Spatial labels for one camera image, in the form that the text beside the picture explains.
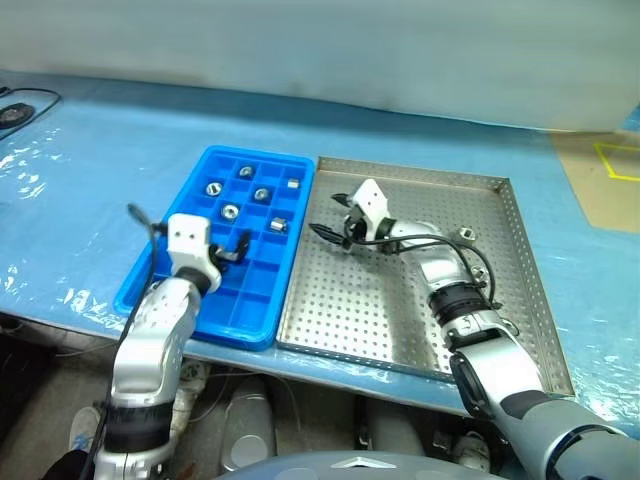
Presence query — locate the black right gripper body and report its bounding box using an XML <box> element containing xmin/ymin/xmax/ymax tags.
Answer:
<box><xmin>342</xmin><ymin>205</ymin><xmax>369</xmax><ymax>252</ymax></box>

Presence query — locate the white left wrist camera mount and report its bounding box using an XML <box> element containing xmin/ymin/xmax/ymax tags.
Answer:
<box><xmin>166</xmin><ymin>213</ymin><xmax>224</xmax><ymax>294</ymax></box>

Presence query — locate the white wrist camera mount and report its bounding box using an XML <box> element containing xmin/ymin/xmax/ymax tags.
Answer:
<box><xmin>166</xmin><ymin>213</ymin><xmax>224</xmax><ymax>294</ymax></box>
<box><xmin>348</xmin><ymin>178</ymin><xmax>391</xmax><ymax>241</ymax></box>

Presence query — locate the white blue sneaker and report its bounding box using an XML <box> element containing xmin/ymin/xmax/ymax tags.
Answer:
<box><xmin>69</xmin><ymin>405</ymin><xmax>103</xmax><ymax>453</ymax></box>

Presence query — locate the thin black table cable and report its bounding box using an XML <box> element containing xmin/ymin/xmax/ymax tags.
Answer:
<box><xmin>0</xmin><ymin>86</ymin><xmax>64</xmax><ymax>142</ymax></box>

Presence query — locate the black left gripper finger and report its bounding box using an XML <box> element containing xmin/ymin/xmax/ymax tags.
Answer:
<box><xmin>223</xmin><ymin>230</ymin><xmax>253</xmax><ymax>265</ymax></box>

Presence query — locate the blue compartment plastic tray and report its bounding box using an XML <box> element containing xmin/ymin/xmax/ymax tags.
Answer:
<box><xmin>113</xmin><ymin>145</ymin><xmax>316</xmax><ymax>352</ymax></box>

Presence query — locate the grey rounded robot leg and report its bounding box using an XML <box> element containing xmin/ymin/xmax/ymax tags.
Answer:
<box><xmin>357</xmin><ymin>397</ymin><xmax>429</xmax><ymax>457</ymax></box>
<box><xmin>218</xmin><ymin>377</ymin><xmax>278</xmax><ymax>474</ymax></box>

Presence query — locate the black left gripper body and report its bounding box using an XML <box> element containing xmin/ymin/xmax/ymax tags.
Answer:
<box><xmin>207</xmin><ymin>243</ymin><xmax>234</xmax><ymax>274</ymax></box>

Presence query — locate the perforated steel tray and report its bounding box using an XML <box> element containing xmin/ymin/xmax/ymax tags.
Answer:
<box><xmin>275</xmin><ymin>156</ymin><xmax>576</xmax><ymax>401</ymax></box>

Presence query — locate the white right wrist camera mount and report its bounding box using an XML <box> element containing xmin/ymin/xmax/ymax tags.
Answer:
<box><xmin>348</xmin><ymin>178</ymin><xmax>391</xmax><ymax>241</ymax></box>

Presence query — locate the yellow floor tape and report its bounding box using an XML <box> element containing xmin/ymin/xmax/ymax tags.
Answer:
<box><xmin>593</xmin><ymin>141</ymin><xmax>640</xmax><ymax>182</ymax></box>

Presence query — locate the grey robot torso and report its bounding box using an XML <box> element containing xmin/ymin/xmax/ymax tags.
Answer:
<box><xmin>212</xmin><ymin>449</ymin><xmax>507</xmax><ymax>480</ymax></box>

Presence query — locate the brown floor mat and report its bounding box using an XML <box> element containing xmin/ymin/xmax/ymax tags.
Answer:
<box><xmin>549</xmin><ymin>128</ymin><xmax>640</xmax><ymax>232</ymax></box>

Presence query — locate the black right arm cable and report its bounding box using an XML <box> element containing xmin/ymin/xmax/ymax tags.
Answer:
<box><xmin>351</xmin><ymin>232</ymin><xmax>504</xmax><ymax>310</ymax></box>

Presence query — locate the black round device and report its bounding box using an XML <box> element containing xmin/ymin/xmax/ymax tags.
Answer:
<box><xmin>0</xmin><ymin>102</ymin><xmax>35</xmax><ymax>125</ymax></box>

